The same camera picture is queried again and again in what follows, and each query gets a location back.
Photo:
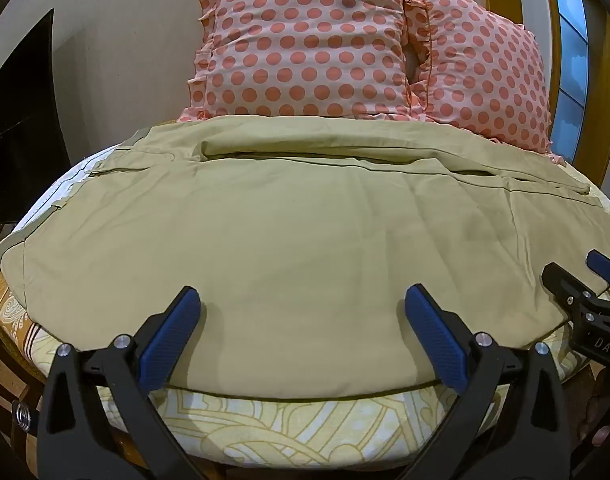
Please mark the khaki pants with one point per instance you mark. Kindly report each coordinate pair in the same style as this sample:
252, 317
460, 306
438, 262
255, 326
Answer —
305, 255

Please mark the wooden bed frame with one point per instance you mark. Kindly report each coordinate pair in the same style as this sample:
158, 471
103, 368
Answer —
5, 360

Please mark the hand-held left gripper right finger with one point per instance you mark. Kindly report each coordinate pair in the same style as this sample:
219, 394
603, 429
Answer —
435, 335

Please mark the wooden framed window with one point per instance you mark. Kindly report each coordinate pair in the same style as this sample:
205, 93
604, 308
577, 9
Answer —
560, 45

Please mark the pink polka dot pillow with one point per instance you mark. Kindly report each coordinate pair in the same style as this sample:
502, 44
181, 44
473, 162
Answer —
490, 70
305, 42

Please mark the yellow patterned bed sheet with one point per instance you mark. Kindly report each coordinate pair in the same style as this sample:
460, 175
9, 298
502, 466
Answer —
295, 425

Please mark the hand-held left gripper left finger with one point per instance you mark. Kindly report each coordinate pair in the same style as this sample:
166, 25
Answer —
167, 340

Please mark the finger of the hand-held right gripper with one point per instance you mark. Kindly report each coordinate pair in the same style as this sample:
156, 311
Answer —
605, 266
565, 290

